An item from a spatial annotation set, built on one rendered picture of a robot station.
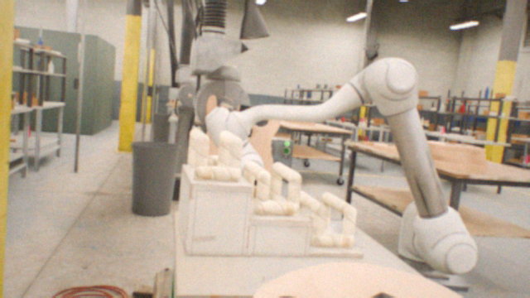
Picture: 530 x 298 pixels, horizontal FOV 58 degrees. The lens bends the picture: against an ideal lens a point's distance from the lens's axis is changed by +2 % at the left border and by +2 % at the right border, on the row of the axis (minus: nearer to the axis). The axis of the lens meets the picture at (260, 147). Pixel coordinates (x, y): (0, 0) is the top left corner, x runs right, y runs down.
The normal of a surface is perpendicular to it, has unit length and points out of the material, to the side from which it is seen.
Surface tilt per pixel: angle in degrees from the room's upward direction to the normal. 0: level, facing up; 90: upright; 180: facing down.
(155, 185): 94
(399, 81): 84
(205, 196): 90
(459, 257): 96
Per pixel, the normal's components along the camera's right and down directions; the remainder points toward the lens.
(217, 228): 0.23, 0.13
